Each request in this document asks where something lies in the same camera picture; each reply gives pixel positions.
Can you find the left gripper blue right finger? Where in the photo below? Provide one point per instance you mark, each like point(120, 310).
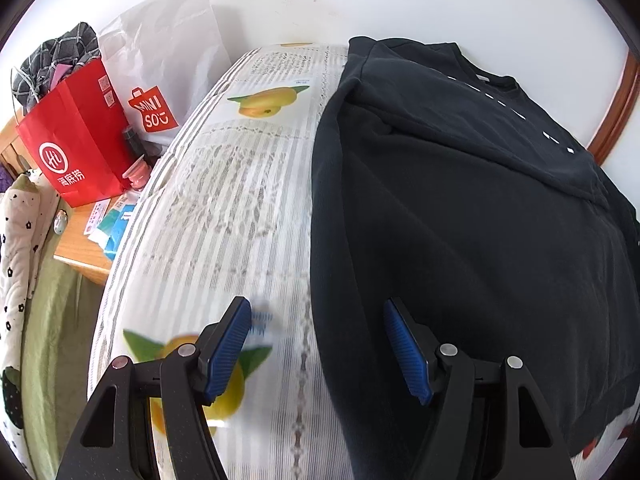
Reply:
point(532, 446)

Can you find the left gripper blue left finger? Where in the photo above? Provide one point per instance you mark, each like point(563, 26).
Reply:
point(113, 438)

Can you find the black sweatshirt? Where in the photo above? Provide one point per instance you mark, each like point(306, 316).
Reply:
point(446, 187)

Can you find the grey plaid clothing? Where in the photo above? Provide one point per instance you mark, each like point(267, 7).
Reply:
point(52, 61)

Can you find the green bed sheet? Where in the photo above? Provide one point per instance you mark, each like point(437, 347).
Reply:
point(61, 317)

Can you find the wooden bedside cabinet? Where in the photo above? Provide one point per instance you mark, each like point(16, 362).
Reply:
point(80, 244)

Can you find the blue and white box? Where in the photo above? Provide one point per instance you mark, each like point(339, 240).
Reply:
point(112, 228)

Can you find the fruit print tablecloth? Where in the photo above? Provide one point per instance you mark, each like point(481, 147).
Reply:
point(227, 212)

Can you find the pink small container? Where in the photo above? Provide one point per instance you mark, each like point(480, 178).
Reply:
point(138, 174)

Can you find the white floral quilt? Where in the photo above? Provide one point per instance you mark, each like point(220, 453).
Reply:
point(27, 210)

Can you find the dark bottle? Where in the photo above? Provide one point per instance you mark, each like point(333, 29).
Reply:
point(133, 141)

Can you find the red paper shopping bag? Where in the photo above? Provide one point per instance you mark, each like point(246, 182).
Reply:
point(74, 133)

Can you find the white Miniso plastic bag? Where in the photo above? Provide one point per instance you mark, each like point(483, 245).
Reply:
point(163, 57)

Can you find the brown wooden door frame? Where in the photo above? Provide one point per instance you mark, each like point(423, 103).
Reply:
point(616, 118)

